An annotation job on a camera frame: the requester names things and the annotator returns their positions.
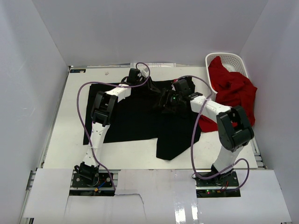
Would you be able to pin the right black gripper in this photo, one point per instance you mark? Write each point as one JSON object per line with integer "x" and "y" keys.
{"x": 167, "y": 94}

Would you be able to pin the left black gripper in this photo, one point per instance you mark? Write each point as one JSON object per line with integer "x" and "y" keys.
{"x": 150, "y": 85}

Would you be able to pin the black t shirt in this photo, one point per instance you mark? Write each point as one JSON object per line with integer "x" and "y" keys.
{"x": 137, "y": 120}

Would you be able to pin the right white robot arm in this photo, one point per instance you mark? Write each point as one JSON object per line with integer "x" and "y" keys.
{"x": 234, "y": 128}

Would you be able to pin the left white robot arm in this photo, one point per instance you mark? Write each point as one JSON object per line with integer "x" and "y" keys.
{"x": 102, "y": 114}

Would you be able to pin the red t shirt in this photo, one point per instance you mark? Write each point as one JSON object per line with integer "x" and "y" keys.
{"x": 232, "y": 88}

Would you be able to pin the white plastic basket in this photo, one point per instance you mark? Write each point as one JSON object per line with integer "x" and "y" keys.
{"x": 232, "y": 62}

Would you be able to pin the small label sticker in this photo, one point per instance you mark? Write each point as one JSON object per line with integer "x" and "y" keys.
{"x": 77, "y": 70}

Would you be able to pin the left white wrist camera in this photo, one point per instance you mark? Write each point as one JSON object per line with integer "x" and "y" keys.
{"x": 145, "y": 72}

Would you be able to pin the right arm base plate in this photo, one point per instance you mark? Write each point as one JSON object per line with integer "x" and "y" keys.
{"x": 219, "y": 187}

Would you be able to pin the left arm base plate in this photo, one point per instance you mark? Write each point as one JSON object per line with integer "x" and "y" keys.
{"x": 101, "y": 185}

